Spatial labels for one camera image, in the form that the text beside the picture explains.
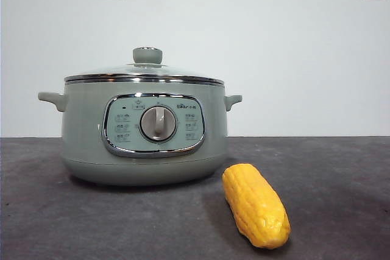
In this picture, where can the glass lid with green knob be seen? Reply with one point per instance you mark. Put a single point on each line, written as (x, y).
(147, 56)

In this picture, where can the green electric cooking pot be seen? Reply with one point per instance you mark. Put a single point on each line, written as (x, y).
(82, 126)

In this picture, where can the yellow corn cob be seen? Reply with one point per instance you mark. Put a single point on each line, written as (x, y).
(254, 205)

